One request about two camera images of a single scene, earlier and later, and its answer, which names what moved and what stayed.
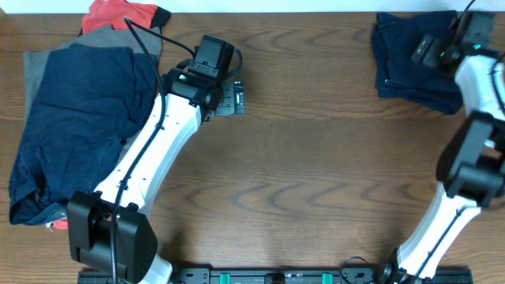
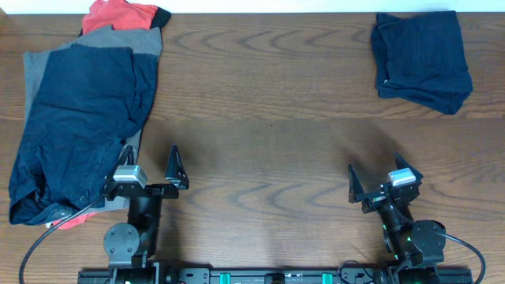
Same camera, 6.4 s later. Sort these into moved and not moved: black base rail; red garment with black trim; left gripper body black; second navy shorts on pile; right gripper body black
Moved: right gripper body black; left gripper body black
Not moved: second navy shorts on pile; black base rail; red garment with black trim
